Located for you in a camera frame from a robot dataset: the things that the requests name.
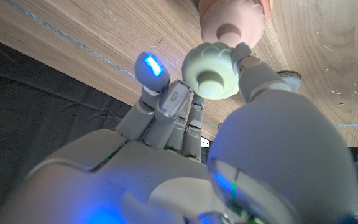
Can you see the white power strip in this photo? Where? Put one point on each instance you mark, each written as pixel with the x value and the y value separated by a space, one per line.
pixel 205 143

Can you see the grey tape outline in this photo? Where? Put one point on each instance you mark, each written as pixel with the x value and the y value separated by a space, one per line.
pixel 73 41

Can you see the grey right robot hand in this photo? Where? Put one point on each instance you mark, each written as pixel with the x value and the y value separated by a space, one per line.
pixel 275 149

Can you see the black backdrop curtain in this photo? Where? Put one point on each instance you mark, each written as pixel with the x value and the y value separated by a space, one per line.
pixel 26 109

